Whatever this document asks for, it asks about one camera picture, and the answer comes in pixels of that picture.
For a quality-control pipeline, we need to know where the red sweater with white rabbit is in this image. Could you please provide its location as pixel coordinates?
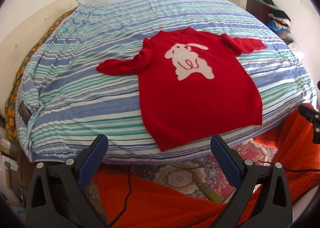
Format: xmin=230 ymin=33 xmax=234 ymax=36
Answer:
xmin=97 ymin=27 xmax=265 ymax=151

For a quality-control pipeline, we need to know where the pile of dark clothes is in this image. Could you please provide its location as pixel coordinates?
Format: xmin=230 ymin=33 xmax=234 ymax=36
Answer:
xmin=261 ymin=0 xmax=291 ymax=39

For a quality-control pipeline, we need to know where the yellow green object on floor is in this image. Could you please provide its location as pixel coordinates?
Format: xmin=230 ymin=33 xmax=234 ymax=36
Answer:
xmin=197 ymin=184 xmax=225 ymax=204

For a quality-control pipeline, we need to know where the dark wooden bedside cabinet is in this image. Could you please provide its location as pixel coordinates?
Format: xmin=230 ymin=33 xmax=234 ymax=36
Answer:
xmin=0 ymin=115 xmax=33 ymax=209

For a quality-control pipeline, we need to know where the orange red fleece blanket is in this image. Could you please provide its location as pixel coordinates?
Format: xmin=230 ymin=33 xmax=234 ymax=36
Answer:
xmin=93 ymin=110 xmax=319 ymax=227

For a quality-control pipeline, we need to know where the patterned oriental rug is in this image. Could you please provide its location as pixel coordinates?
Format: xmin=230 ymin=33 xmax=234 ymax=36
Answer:
xmin=84 ymin=139 xmax=277 ymax=222

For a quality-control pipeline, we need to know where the orange floral bed sheet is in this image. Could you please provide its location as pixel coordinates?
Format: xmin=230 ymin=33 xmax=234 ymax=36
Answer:
xmin=4 ymin=8 xmax=76 ymax=143

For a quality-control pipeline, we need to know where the blue green striped bedspread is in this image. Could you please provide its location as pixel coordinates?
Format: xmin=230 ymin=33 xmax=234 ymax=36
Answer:
xmin=16 ymin=0 xmax=317 ymax=165

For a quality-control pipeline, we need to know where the dark wooden dresser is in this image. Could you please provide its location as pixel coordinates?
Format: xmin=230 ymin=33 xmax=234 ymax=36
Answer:
xmin=245 ymin=0 xmax=271 ymax=24

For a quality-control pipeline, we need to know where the cream padded headboard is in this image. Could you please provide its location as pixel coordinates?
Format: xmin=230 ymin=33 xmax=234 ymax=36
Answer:
xmin=0 ymin=0 xmax=78 ymax=117

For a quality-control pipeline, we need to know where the black cable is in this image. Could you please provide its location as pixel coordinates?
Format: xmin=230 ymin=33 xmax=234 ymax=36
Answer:
xmin=109 ymin=165 xmax=133 ymax=228

